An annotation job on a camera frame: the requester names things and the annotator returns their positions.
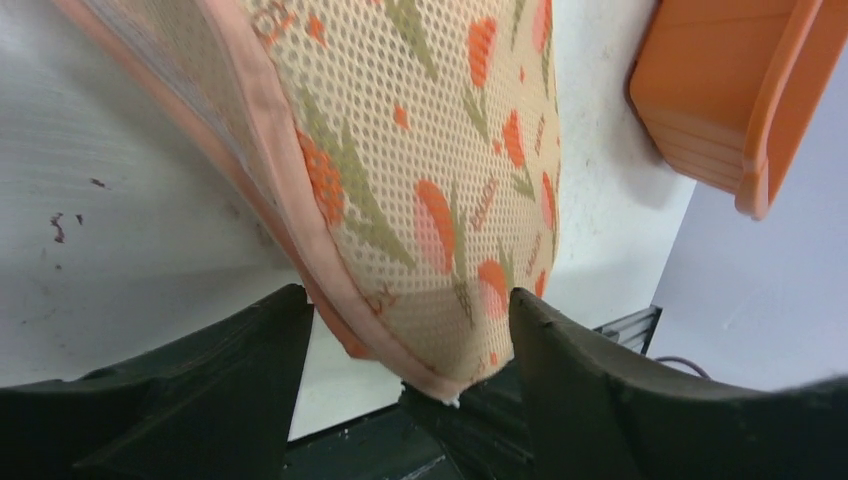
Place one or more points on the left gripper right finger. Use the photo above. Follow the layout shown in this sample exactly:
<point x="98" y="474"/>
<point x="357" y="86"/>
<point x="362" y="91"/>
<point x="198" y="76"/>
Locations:
<point x="597" y="410"/>

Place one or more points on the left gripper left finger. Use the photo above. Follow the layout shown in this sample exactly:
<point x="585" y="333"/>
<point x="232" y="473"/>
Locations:
<point x="216" y="404"/>

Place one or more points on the orange plastic basin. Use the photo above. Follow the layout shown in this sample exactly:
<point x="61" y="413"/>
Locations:
<point x="727" y="89"/>

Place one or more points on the floral beige bra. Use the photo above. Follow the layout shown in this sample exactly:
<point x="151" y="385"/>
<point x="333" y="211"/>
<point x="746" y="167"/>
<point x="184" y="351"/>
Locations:
<point x="404" y="154"/>

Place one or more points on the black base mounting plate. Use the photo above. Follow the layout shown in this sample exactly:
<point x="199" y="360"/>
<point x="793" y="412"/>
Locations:
<point x="485" y="436"/>

